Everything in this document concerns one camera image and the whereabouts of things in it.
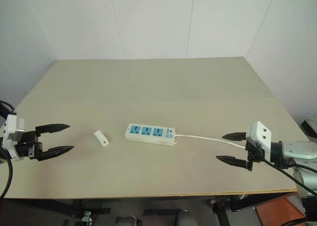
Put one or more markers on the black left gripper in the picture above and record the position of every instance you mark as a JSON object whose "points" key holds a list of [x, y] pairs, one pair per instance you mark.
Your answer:
{"points": [[26, 143]]}

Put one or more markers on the white blue power strip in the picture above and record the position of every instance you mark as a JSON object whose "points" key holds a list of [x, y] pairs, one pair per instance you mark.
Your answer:
{"points": [[149, 134]]}

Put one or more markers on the small metal clamp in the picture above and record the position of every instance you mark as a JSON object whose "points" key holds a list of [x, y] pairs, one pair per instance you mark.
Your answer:
{"points": [[86, 216]]}

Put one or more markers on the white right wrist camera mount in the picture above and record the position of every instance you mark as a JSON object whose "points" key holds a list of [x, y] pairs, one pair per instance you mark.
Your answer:
{"points": [[258, 134]]}

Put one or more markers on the orange floor panel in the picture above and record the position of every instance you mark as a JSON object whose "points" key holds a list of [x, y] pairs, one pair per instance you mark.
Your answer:
{"points": [[280, 208]]}

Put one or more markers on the white plug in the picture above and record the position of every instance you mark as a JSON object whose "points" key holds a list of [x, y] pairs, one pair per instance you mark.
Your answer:
{"points": [[101, 138]]}

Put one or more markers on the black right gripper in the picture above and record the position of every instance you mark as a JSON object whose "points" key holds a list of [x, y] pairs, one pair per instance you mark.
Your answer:
{"points": [[255, 154]]}

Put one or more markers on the black table frame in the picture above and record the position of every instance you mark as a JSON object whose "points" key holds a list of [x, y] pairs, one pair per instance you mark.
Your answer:
{"points": [[220, 208]]}

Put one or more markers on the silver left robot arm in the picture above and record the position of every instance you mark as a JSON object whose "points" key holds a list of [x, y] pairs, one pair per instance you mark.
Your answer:
{"points": [[2, 156]]}

